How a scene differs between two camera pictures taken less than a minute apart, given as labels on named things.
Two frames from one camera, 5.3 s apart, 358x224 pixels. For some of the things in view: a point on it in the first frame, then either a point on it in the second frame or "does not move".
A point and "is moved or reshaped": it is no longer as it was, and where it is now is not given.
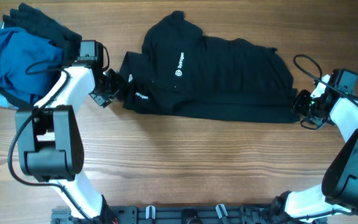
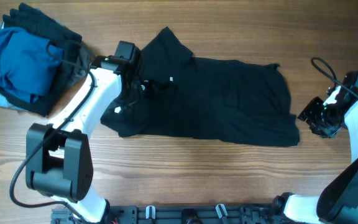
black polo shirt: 181,71 is moved or reshaped
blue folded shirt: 21,61 does not move
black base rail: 183,214 does not move
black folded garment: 27,19 does not move
